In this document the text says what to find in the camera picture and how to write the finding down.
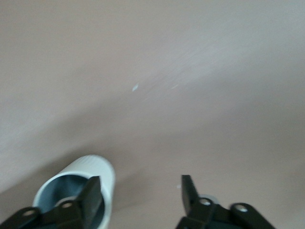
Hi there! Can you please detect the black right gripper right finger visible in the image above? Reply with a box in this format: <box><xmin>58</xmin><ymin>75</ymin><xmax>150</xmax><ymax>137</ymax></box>
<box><xmin>175</xmin><ymin>175</ymin><xmax>275</xmax><ymax>229</ymax></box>

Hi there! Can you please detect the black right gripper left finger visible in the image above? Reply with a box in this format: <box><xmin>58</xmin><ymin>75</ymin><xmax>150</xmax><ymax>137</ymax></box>
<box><xmin>0</xmin><ymin>176</ymin><xmax>102</xmax><ymax>229</ymax></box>

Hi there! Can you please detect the white mug with grey interior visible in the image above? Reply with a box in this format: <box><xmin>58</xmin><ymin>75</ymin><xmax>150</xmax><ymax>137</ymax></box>
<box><xmin>32</xmin><ymin>154</ymin><xmax>117</xmax><ymax>229</ymax></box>

